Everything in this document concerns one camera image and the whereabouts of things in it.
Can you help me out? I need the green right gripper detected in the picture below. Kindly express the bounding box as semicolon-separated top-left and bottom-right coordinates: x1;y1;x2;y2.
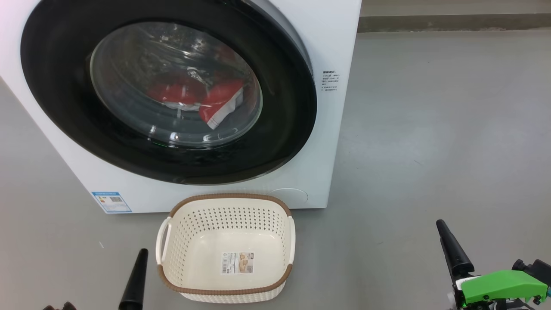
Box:
436;220;549;310

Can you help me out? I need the blue energy label sticker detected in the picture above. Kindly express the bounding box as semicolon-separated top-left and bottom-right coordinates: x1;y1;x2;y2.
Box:
91;192;132;214

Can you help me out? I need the printed product label sticker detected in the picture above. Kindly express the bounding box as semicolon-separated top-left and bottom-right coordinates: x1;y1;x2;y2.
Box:
221;252;254;275

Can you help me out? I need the stainless steel washing machine drum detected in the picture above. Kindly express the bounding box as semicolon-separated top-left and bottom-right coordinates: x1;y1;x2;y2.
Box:
90;22;263;149

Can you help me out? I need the white washing machine body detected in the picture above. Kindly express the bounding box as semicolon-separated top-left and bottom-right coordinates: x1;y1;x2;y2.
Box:
0;0;362;214

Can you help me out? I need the round black glass washer door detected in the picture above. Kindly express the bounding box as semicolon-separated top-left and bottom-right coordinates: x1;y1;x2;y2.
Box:
20;0;318;186

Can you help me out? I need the cream laundry basket brown rim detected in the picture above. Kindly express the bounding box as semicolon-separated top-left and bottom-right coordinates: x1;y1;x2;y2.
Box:
156;193;296;304

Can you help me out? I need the red and white garment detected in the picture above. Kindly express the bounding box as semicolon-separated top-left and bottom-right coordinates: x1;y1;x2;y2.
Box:
146;77;246;130

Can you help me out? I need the round white filter cover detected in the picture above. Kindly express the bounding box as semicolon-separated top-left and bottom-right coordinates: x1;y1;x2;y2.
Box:
270;188;309;206

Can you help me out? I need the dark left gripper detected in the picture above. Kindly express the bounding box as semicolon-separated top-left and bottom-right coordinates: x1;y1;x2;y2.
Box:
42;248;149;310

